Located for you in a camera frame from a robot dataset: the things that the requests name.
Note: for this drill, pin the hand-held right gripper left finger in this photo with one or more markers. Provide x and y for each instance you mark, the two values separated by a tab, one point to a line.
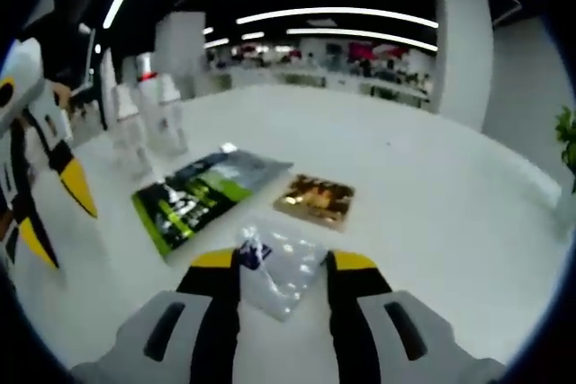
211	334

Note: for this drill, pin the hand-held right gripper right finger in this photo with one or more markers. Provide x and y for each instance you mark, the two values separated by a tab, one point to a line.
355	334

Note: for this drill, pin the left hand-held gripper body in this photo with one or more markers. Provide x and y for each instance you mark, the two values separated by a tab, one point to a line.
27	132

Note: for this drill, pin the silver skincare sachet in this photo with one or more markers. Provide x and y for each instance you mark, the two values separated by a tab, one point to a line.
283	276

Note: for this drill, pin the white skincare tube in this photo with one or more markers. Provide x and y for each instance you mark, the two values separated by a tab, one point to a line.
109	87

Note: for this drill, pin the green black skincare sachet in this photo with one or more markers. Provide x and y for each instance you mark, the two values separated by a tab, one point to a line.
198	199

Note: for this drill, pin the gold foil skincare sachet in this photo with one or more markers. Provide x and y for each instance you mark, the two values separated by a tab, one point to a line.
315	202

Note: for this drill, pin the white square pillar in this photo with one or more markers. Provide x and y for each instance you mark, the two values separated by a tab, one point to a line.
463	56
180	56

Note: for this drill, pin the row of white desks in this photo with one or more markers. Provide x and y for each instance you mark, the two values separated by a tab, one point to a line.
324	83

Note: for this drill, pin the green potted plant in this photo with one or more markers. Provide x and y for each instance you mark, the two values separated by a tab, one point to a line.
568	150

